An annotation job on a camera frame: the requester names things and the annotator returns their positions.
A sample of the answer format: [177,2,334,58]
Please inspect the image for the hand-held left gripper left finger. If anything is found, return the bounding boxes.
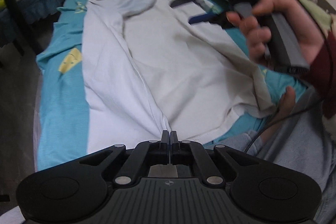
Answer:
[76,130,171,187]

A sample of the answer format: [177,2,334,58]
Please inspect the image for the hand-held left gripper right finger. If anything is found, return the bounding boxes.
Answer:
[171,130,260,187]

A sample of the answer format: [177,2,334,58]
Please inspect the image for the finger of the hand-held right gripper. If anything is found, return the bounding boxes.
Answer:
[170,0,202,8]
[188,13,224,27]

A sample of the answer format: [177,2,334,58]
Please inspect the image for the white t-shirt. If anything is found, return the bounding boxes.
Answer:
[82,0,276,155]

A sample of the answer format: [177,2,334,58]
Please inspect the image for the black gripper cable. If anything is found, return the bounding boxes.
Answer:
[244,30,336,154]

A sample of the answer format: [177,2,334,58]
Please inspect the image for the person's light blue pants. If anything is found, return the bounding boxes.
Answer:
[215,106,336,224]

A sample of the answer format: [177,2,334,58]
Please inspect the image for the teal printed bedsheet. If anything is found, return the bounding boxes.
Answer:
[35,0,310,172]

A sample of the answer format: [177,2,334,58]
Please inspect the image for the person's right hand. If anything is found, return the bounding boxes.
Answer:
[226,0,324,67]

